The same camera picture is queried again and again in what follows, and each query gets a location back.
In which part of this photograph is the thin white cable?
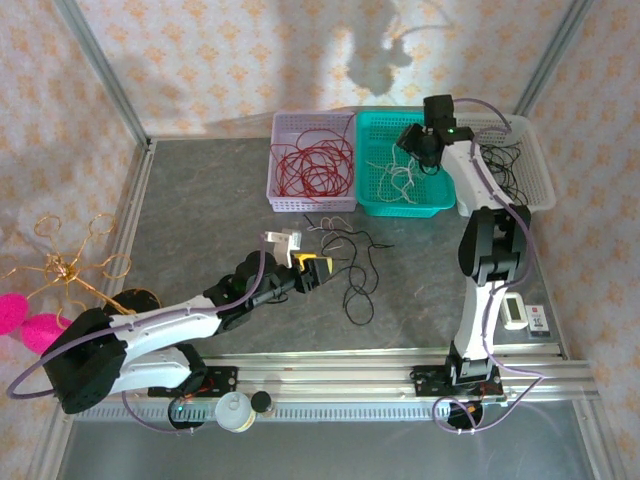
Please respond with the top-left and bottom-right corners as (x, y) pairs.
(364, 147), (441, 206)
(307, 215), (359, 251)

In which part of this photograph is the thin black cable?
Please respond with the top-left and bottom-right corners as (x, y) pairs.
(302, 214), (396, 326)

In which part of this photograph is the thin red cable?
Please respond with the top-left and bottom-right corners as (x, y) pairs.
(269, 128), (355, 174)

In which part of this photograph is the teal plastic basket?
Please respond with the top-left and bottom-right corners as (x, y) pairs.
(354, 109), (457, 219)

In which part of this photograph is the lavender plastic basket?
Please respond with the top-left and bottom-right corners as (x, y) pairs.
(264, 110), (359, 215)

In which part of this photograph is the small black round cap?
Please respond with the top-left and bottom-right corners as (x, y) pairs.
(249, 391), (274, 416)

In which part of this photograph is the white plastic basket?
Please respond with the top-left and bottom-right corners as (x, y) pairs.
(443, 112), (557, 220)

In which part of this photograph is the white round jar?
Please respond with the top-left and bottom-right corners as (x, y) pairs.
(214, 391), (257, 434)

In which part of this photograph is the white digital timer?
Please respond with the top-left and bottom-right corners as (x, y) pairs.
(501, 294), (530, 331)

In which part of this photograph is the pink fluffy ball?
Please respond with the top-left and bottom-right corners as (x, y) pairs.
(20, 313), (74, 357)
(0, 293), (30, 337)

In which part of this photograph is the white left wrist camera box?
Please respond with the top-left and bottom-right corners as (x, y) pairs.
(263, 228), (304, 266)

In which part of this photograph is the pile of red cables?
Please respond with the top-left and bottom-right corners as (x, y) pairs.
(277, 127), (357, 201)

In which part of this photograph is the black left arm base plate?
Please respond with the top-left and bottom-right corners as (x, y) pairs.
(147, 366), (239, 399)

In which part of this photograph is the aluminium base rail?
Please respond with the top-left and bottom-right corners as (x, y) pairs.
(53, 349), (599, 404)

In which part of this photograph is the pile of black cables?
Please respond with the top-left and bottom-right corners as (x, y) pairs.
(479, 132), (529, 206)

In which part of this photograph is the aluminium frame post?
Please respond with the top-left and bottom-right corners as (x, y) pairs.
(54, 0), (154, 149)
(514, 0), (596, 116)

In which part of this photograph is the grey slotted cable duct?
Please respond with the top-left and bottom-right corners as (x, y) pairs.
(74, 403), (576, 421)

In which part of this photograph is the black round cable port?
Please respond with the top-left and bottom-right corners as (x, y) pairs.
(446, 399), (485, 432)
(168, 397), (207, 432)

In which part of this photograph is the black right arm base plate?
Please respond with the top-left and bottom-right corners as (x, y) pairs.
(412, 364), (506, 401)

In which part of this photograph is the gold wire stand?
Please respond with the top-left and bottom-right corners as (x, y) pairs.
(0, 213), (162, 331)

